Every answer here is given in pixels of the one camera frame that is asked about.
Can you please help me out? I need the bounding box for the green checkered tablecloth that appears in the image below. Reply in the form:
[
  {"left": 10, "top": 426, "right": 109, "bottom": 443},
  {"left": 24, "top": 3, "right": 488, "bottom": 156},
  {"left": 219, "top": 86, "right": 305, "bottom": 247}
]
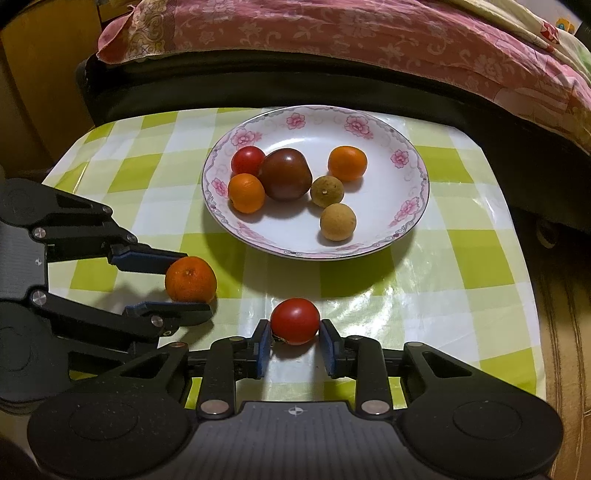
[{"left": 44, "top": 107, "right": 542, "bottom": 411}]

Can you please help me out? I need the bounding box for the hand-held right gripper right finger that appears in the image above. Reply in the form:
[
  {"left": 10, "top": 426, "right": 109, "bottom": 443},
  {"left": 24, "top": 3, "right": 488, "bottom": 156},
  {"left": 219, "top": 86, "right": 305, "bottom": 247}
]
[{"left": 320, "top": 318, "right": 481, "bottom": 415}]

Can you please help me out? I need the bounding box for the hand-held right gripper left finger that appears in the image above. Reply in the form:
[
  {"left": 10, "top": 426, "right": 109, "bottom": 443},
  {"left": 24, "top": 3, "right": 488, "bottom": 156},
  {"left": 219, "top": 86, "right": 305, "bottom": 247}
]
[{"left": 104, "top": 319, "right": 271, "bottom": 417}]

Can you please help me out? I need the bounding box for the brown longan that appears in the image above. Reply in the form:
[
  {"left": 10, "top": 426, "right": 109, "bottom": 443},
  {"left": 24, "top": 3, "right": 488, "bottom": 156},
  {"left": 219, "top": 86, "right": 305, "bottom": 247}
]
[
  {"left": 320, "top": 203, "right": 358, "bottom": 242},
  {"left": 310, "top": 176, "right": 345, "bottom": 208}
]

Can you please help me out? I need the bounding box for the colourful floral quilt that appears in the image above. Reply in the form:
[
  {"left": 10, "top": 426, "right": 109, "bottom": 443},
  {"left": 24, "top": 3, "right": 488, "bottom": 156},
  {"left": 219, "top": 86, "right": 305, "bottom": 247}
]
[{"left": 450, "top": 0, "right": 591, "bottom": 75}]

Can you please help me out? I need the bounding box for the white plate with pink flowers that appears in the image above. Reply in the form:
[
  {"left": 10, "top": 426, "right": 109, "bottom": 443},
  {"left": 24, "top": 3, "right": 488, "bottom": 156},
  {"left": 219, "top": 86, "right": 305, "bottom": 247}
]
[{"left": 201, "top": 105, "right": 430, "bottom": 260}]

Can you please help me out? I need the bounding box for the dark purple tomato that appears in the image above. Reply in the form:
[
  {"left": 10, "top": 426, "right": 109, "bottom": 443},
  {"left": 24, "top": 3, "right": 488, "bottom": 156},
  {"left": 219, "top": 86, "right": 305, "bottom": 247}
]
[{"left": 257, "top": 148, "right": 312, "bottom": 202}]

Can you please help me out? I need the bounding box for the pink floral blanket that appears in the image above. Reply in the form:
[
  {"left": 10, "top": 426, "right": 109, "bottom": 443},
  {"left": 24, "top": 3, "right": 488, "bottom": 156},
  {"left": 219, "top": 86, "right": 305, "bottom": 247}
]
[{"left": 97, "top": 0, "right": 591, "bottom": 155}]

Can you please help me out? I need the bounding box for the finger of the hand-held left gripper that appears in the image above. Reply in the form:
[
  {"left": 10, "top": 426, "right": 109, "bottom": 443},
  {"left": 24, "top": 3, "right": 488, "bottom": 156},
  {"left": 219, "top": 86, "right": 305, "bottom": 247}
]
[
  {"left": 31, "top": 185, "right": 189, "bottom": 276},
  {"left": 30, "top": 287, "right": 214, "bottom": 367}
]

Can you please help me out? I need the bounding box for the small red tomato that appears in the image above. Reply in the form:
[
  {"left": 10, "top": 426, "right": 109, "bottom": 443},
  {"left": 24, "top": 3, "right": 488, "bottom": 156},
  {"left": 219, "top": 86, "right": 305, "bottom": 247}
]
[{"left": 231, "top": 145, "right": 266, "bottom": 177}]

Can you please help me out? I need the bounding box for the small orange mandarin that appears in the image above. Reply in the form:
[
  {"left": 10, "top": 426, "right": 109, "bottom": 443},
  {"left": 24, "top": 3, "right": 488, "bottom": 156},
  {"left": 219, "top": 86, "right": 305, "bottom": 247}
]
[{"left": 228, "top": 173, "right": 266, "bottom": 214}]

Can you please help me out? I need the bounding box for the wooden cabinet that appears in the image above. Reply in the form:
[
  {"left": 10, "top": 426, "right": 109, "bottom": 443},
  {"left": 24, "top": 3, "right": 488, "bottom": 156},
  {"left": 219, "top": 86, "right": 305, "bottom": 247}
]
[{"left": 0, "top": 0, "right": 100, "bottom": 174}]

